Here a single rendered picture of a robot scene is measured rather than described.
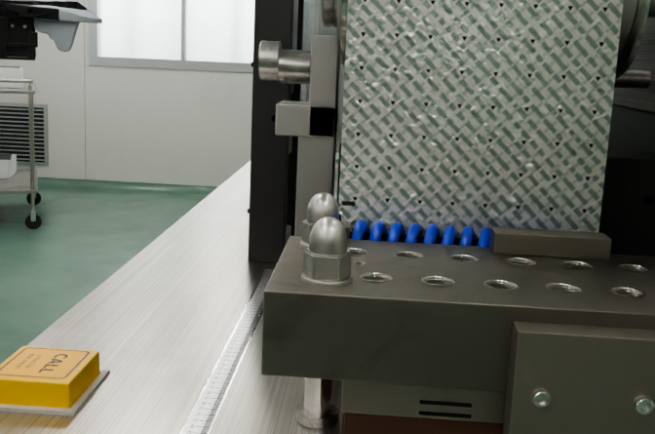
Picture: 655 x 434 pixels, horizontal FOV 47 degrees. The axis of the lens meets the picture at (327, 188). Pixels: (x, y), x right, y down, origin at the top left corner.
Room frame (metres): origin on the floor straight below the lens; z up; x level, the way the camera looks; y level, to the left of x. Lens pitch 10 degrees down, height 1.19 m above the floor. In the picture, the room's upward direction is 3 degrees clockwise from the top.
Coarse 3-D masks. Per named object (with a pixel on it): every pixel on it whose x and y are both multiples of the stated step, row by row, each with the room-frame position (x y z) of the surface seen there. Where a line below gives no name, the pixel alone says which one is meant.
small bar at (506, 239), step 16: (496, 240) 0.61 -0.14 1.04; (512, 240) 0.61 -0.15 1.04; (528, 240) 0.61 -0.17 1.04; (544, 240) 0.61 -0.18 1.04; (560, 240) 0.61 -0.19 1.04; (576, 240) 0.61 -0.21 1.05; (592, 240) 0.61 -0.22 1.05; (608, 240) 0.61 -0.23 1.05; (560, 256) 0.61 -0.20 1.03; (576, 256) 0.61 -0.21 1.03; (592, 256) 0.61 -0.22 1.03; (608, 256) 0.61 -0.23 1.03
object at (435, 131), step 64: (384, 64) 0.68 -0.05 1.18; (448, 64) 0.68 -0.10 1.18; (512, 64) 0.67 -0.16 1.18; (576, 64) 0.67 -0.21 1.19; (384, 128) 0.68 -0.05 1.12; (448, 128) 0.68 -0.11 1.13; (512, 128) 0.67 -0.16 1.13; (576, 128) 0.67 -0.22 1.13; (384, 192) 0.68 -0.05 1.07; (448, 192) 0.68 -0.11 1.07; (512, 192) 0.67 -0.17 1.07; (576, 192) 0.67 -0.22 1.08
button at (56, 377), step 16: (16, 352) 0.62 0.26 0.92; (32, 352) 0.62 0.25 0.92; (48, 352) 0.62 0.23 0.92; (64, 352) 0.62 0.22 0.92; (80, 352) 0.62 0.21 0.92; (96, 352) 0.63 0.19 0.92; (0, 368) 0.58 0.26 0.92; (16, 368) 0.58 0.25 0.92; (32, 368) 0.59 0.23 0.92; (48, 368) 0.59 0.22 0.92; (64, 368) 0.59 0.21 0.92; (80, 368) 0.59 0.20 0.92; (96, 368) 0.62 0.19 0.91; (0, 384) 0.56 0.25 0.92; (16, 384) 0.56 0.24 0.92; (32, 384) 0.56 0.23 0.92; (48, 384) 0.56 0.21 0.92; (64, 384) 0.56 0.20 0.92; (80, 384) 0.58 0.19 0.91; (0, 400) 0.56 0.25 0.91; (16, 400) 0.56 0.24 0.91; (32, 400) 0.56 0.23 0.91; (48, 400) 0.56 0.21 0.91; (64, 400) 0.56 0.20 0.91
